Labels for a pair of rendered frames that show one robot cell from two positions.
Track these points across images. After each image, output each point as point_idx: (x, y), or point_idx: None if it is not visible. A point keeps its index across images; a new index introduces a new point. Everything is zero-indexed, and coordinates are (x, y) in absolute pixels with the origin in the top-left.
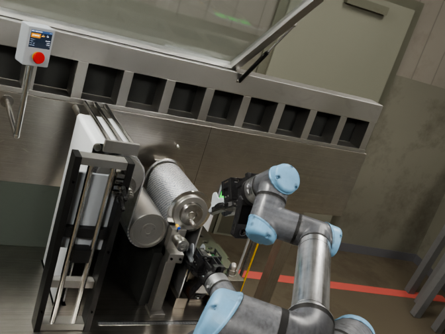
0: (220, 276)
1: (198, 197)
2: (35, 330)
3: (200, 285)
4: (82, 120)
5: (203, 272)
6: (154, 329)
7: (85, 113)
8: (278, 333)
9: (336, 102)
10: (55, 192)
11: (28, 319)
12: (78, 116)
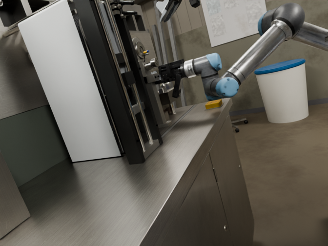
0: (189, 60)
1: (136, 37)
2: (143, 160)
3: (180, 80)
4: (29, 17)
5: (173, 74)
6: (179, 124)
7: (16, 38)
8: None
9: (126, 6)
10: (38, 113)
11: (126, 166)
12: (20, 23)
